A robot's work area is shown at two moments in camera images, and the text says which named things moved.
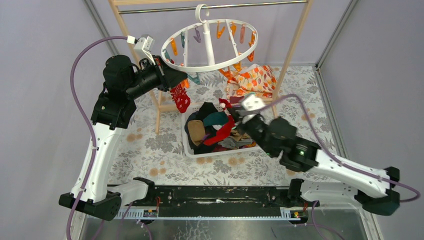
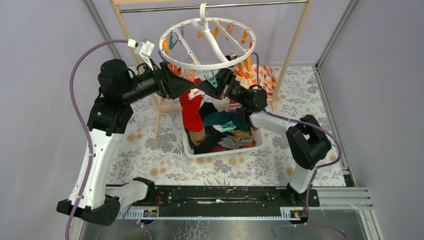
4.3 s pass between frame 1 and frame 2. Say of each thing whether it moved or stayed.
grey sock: stayed
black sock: stayed
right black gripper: moved
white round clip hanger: moved
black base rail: stayed
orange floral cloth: stayed
